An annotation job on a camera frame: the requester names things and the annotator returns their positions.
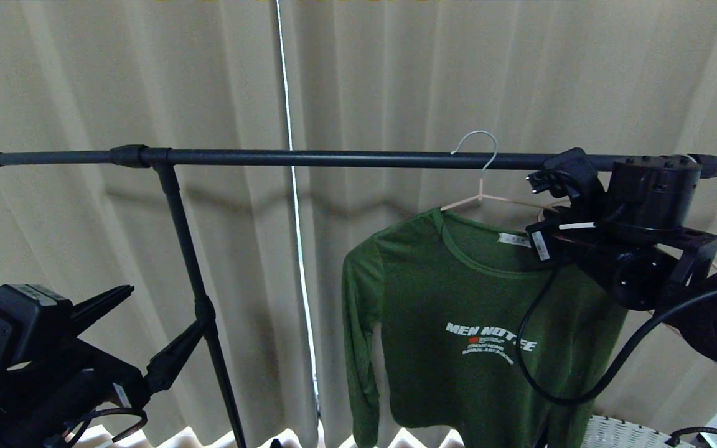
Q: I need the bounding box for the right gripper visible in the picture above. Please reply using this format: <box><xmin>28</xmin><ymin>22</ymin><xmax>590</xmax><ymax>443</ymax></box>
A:
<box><xmin>525</xmin><ymin>215</ymin><xmax>596</xmax><ymax>268</ymax></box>

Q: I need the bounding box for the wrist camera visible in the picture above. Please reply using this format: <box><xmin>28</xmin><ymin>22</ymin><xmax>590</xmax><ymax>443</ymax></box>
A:
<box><xmin>0</xmin><ymin>284</ymin><xmax>74</xmax><ymax>390</ymax></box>
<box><xmin>525</xmin><ymin>147</ymin><xmax>605</xmax><ymax>215</ymax></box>

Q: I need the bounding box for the white laundry basket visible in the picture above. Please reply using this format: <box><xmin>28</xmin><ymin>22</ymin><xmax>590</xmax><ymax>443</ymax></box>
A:
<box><xmin>579</xmin><ymin>416</ymin><xmax>717</xmax><ymax>448</ymax></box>

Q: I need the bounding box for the green printed t-shirt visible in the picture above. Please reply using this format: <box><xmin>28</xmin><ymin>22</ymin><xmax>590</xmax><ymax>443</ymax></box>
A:
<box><xmin>341</xmin><ymin>207</ymin><xmax>630</xmax><ymax>448</ymax></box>

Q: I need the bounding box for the black clothes rack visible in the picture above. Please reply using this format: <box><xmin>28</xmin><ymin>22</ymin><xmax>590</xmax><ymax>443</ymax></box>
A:
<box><xmin>0</xmin><ymin>144</ymin><xmax>717</xmax><ymax>448</ymax></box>

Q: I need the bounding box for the black cable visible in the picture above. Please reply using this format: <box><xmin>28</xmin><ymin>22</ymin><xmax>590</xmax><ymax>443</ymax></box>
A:
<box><xmin>514</xmin><ymin>261</ymin><xmax>717</xmax><ymax>406</ymax></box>

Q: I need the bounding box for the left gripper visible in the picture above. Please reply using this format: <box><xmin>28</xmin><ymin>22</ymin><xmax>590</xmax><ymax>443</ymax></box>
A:
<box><xmin>0</xmin><ymin>285</ymin><xmax>207</xmax><ymax>448</ymax></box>

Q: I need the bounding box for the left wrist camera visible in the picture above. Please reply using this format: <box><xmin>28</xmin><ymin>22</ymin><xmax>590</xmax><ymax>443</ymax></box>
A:
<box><xmin>0</xmin><ymin>284</ymin><xmax>74</xmax><ymax>390</ymax></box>

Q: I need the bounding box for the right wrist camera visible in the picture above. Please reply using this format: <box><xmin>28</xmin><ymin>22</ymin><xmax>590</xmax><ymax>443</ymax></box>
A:
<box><xmin>525</xmin><ymin>147</ymin><xmax>605</xmax><ymax>215</ymax></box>

